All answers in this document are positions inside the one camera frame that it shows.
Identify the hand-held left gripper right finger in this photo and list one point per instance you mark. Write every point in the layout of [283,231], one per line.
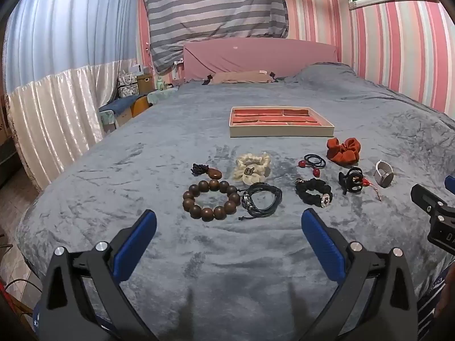
[321,243]

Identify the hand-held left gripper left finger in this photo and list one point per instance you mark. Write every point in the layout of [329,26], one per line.
[137,241]

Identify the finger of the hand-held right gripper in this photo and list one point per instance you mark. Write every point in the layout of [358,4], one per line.
[424,197]
[450,184]

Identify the black scrunchie with rhinestone charm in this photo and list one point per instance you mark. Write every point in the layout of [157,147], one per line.
[309,189]

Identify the black hair claw clip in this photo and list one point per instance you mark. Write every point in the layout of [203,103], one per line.
[350,181]

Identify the orange scrunchie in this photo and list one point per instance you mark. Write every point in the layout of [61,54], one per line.
[343,151]

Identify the red lined jewelry tray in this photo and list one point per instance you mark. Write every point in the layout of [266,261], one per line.
[280,122]

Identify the red tassel charm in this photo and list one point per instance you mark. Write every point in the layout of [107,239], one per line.
[371,186]

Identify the striped clothing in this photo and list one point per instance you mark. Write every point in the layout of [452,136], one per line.
[432,305]

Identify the grey plush blanket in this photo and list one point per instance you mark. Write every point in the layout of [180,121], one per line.
[227,255]

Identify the cream scrunchie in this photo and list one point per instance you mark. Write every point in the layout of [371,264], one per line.
[250,168]

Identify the orange wooden chair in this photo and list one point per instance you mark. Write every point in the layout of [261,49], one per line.
[140,106]

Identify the blue cushion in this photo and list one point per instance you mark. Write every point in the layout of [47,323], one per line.
[119,103]

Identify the floral cloth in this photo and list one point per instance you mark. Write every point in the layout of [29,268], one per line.
[161,96]

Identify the brown cardboard box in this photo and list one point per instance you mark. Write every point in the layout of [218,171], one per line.
[144,83]

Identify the patterned storage box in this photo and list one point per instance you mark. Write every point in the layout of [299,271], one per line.
[127,83]

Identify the green bottle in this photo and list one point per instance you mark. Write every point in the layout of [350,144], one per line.
[160,83]

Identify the blue and white curtain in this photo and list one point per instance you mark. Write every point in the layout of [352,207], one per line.
[60,78]

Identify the beige pillow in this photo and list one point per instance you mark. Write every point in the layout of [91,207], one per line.
[241,77]

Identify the pink headboard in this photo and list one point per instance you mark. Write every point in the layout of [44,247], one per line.
[248,58]

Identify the grey striped hanging sheet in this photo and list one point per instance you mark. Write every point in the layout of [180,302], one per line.
[213,7]

